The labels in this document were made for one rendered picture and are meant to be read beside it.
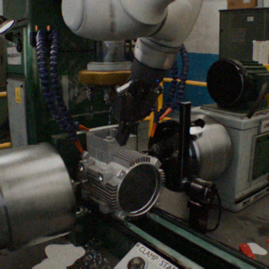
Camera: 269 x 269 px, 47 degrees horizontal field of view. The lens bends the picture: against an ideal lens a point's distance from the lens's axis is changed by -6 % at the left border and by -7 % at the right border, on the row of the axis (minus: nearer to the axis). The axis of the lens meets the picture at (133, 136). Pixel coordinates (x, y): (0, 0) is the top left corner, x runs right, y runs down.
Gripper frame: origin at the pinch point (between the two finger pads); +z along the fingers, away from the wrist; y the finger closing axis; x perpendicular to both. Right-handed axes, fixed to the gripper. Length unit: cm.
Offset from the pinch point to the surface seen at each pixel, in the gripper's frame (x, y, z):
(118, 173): 4.5, 1.0, 10.1
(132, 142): -4.7, -9.6, 9.9
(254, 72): -11, -65, -9
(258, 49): -144, -307, 50
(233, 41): -181, -305, 60
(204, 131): -0.1, -34.2, 6.3
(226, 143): 5.2, -42.2, 8.9
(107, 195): 5.8, 3.1, 16.9
